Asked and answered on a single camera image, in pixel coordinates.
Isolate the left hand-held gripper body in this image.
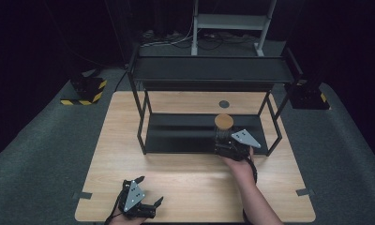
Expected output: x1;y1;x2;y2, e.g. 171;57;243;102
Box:
117;179;158;219

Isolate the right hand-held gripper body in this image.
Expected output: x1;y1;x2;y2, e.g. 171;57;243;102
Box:
214;128;263;162

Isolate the glass jar with wooden lid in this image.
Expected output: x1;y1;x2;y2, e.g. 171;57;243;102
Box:
214;113;235;145

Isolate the black metal two-tier shelf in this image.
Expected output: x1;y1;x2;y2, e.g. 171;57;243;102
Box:
127;46;304;158

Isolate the person's left hand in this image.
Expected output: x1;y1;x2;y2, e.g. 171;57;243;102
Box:
108;211;146;225

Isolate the person's right hand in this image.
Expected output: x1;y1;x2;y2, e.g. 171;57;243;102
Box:
220;145;257;188

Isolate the grey tape piece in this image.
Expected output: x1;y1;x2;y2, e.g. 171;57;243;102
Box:
72;191;94;201
295;187;316;197

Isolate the black yellow striped stand base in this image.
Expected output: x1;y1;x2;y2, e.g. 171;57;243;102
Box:
285;78;331;111
59;74;109;107

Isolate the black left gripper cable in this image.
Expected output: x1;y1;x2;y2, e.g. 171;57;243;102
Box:
104;191;127;225

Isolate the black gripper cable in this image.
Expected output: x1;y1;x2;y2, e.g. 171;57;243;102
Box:
104;191;127;225
244;156;259;186

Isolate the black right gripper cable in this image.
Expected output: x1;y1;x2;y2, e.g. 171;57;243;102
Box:
244;156;259;186

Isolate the bundle of floor cables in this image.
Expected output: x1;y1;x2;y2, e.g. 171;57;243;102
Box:
140;28;261;52

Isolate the grey metal stand frame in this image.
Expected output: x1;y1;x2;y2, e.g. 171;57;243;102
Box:
190;0;278;58

